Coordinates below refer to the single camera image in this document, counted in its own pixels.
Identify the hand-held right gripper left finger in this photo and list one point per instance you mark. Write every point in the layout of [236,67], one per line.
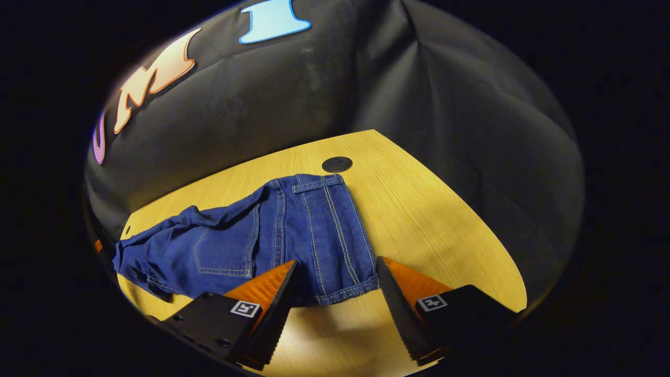
[275,314]

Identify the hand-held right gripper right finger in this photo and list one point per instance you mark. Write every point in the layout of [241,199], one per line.
[400,309]

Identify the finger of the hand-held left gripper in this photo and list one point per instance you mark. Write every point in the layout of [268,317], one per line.
[98,245]

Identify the blue denim jeans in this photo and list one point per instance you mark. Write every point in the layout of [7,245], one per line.
[314,225]

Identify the black backdrop cloth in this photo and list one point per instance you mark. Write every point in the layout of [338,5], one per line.
[314,94]

